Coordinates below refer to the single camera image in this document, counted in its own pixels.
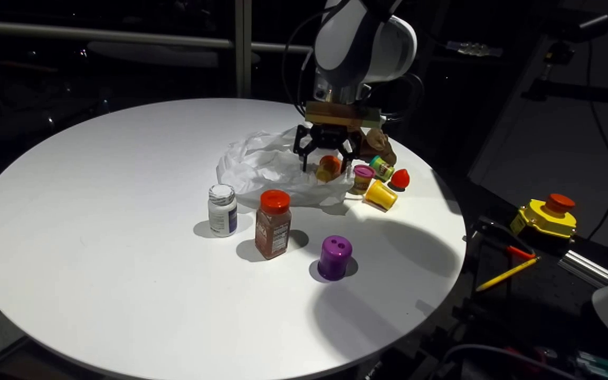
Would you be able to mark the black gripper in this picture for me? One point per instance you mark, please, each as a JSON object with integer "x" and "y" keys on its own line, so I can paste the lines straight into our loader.
{"x": 326, "y": 135}

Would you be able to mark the green plastic cup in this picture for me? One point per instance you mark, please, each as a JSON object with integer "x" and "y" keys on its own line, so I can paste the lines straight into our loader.
{"x": 381, "y": 167}

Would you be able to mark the brown plush toy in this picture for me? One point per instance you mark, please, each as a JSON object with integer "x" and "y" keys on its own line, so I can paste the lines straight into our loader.
{"x": 383, "y": 147}

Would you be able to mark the all yellow plastic tub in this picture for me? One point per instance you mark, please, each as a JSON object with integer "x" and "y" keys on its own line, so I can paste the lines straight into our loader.
{"x": 378, "y": 195}

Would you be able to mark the red lid spice jar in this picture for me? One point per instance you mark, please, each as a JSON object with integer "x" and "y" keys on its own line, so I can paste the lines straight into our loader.
{"x": 273, "y": 228}

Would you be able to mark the purple plastic cylinder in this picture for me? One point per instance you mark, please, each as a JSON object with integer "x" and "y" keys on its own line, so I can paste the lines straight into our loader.
{"x": 335, "y": 258}

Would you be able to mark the clear jar white lid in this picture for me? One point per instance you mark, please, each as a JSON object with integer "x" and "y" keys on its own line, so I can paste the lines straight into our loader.
{"x": 223, "y": 210}

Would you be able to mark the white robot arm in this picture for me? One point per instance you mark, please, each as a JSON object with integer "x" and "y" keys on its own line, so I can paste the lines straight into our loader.
{"x": 359, "y": 50}

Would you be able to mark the white plastic bag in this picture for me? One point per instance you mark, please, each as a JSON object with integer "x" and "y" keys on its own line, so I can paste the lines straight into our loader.
{"x": 269, "y": 170}

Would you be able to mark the yellow pencil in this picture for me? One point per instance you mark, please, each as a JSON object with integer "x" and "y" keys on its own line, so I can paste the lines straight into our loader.
{"x": 507, "y": 272}

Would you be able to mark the yellow emergency stop button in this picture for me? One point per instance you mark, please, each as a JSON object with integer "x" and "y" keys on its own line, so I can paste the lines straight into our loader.
{"x": 547, "y": 214}

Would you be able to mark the aluminium extrusion bar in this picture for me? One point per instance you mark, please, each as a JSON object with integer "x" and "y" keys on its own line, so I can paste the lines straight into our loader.
{"x": 591, "y": 266}

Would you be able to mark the grey vertical metal post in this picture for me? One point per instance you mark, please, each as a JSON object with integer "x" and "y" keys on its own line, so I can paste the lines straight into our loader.
{"x": 244, "y": 50}

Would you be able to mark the grey horizontal metal rail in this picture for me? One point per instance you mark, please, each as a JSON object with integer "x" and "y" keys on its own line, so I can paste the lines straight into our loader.
{"x": 93, "y": 35}

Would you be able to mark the black camera on stand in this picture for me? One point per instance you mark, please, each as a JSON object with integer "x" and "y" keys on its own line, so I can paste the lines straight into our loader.
{"x": 571, "y": 22}

